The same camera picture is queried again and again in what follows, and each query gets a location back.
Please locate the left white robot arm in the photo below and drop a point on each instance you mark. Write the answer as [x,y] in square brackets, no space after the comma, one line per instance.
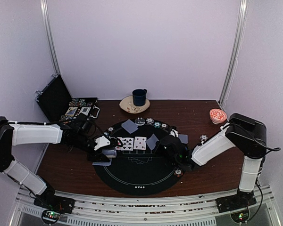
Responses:
[15,135]

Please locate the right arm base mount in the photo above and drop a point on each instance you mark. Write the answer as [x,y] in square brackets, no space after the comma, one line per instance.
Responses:
[239,207]

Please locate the blue boxed card deck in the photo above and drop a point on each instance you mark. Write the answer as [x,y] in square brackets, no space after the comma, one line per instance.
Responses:
[71,111]

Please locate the red patterned small bowl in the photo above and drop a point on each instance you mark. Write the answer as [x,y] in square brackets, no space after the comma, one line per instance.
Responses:
[217,116]

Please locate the six of hearts card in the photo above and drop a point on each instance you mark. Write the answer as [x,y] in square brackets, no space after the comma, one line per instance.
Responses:
[119,144]

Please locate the dealt card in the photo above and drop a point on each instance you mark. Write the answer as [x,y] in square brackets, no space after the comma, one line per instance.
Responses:
[99,163]
[126,123]
[183,138]

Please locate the round black poker mat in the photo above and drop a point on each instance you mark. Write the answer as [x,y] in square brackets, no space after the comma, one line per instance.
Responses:
[139,172]

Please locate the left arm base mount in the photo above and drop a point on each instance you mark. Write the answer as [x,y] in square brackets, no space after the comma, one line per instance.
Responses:
[54,211]

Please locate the black poker set case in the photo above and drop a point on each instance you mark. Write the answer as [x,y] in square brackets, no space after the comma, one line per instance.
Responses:
[55,99]

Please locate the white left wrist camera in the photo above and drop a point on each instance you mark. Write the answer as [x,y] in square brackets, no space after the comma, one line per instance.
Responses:
[101,142]

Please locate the green chips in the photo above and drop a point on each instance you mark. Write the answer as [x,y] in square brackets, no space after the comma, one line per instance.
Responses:
[157,124]

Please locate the white boxed card deck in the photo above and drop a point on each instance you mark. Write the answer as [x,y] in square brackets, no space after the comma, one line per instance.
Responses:
[85,110]

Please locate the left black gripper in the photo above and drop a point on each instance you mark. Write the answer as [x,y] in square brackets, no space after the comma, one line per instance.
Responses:
[95,157]

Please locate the blue playing card deck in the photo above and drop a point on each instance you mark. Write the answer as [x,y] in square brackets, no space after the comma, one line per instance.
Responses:
[110,153]

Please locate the seven of clubs card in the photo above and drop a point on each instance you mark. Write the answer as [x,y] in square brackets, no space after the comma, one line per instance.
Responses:
[127,143]

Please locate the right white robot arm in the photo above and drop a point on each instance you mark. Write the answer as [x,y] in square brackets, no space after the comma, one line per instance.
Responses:
[247,134]

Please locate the blue white chip stack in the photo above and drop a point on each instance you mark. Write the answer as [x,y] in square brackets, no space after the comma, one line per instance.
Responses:
[203,138]

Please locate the dark blue mug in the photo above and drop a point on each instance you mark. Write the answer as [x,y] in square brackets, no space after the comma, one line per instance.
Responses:
[139,97]

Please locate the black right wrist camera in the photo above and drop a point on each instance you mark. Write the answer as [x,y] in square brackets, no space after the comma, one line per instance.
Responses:
[173,142]

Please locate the beige ceramic saucer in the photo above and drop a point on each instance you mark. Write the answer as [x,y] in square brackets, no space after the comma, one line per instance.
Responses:
[128,106]

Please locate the five of diamonds card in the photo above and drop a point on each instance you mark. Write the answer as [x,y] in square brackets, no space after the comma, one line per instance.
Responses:
[140,143]

